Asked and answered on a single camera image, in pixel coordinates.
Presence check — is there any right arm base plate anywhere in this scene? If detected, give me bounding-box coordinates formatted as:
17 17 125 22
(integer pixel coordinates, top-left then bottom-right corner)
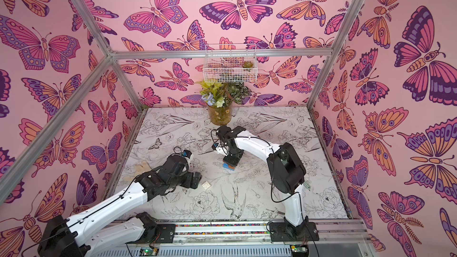
266 221 320 242

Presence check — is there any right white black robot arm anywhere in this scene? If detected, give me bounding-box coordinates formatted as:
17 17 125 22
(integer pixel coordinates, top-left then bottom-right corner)
212 126 307 231

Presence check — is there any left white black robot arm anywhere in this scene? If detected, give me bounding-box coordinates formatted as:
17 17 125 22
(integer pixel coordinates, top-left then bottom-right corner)
38 154 202 257

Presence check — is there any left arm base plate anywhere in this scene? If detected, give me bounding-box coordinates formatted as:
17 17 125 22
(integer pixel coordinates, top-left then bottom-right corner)
128 224 176 245

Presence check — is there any white wire basket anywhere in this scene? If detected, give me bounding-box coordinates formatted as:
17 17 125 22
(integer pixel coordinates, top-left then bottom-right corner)
202 43 258 83

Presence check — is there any white lego brick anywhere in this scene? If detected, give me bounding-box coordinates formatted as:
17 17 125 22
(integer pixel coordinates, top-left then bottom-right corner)
202 182 211 190

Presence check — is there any glass vase with plants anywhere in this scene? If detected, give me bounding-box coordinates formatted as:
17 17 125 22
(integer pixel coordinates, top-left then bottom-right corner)
199 81 251 126

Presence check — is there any aluminium mounting rail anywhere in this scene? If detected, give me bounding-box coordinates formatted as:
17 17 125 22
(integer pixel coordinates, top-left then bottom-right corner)
96 220 377 257

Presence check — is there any blue lego brick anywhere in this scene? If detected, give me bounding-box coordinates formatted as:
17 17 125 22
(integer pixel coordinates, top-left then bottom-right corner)
223 163 234 171

